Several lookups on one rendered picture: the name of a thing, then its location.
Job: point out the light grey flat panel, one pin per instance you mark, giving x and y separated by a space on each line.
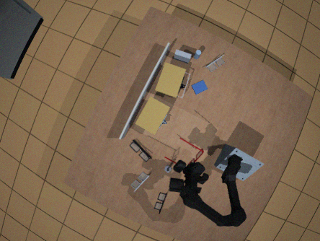
145 89

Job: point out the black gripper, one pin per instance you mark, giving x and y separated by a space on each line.
181 166

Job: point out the black rectangular glasses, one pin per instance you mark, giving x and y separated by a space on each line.
144 155

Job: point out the light blue cylinder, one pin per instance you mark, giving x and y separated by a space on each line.
197 54

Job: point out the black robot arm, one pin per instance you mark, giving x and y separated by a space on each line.
189 192

